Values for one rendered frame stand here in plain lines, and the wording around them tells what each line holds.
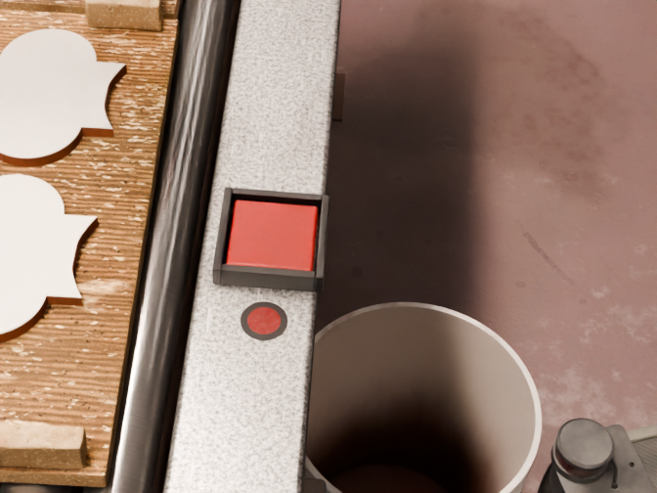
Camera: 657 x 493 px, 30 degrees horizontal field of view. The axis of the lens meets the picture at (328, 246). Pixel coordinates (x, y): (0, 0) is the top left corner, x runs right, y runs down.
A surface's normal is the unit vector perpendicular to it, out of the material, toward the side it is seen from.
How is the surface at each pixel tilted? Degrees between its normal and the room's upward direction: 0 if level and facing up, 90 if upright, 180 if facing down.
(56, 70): 0
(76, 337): 0
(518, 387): 87
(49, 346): 0
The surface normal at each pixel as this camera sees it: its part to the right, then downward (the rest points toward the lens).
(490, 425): -0.90, 0.27
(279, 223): 0.05, -0.63
